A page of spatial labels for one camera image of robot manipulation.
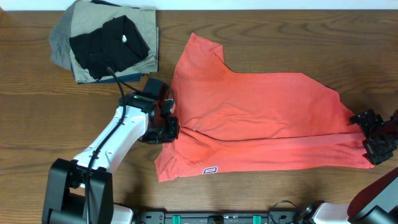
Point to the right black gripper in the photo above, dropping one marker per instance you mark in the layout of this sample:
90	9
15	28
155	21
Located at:
374	134

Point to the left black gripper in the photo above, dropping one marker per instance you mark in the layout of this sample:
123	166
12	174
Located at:
169	129

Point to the red t-shirt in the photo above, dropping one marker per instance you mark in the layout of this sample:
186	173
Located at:
236	122

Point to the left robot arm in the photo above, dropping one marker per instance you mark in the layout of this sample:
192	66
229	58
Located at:
81	190

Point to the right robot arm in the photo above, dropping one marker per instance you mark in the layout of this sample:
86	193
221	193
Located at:
377	203

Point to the navy folded garment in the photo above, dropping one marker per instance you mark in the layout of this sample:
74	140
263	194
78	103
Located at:
86	79

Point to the black folded garment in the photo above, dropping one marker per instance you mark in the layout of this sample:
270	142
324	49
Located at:
117	45

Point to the beige folded garment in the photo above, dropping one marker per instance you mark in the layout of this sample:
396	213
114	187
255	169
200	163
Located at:
89	16

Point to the grey folded garment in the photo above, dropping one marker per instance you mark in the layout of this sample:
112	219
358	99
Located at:
59	39

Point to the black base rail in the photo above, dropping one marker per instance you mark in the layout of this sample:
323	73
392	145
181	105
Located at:
274	216

